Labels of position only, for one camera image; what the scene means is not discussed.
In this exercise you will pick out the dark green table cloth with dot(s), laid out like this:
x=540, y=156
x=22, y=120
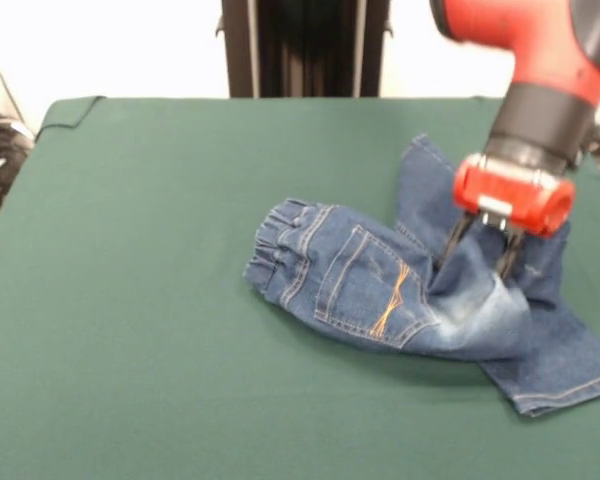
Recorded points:
x=130, y=300

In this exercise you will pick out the blue denim jeans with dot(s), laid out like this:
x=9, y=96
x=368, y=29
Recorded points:
x=360, y=280

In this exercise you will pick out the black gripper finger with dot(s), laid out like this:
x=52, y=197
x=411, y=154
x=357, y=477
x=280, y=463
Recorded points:
x=452, y=245
x=510, y=255

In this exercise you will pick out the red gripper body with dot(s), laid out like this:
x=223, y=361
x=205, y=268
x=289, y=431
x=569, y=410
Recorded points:
x=520, y=195

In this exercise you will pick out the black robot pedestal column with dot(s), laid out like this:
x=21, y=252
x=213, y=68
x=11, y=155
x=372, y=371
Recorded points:
x=240, y=50

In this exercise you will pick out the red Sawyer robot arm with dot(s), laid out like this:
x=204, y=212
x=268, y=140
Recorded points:
x=530, y=50

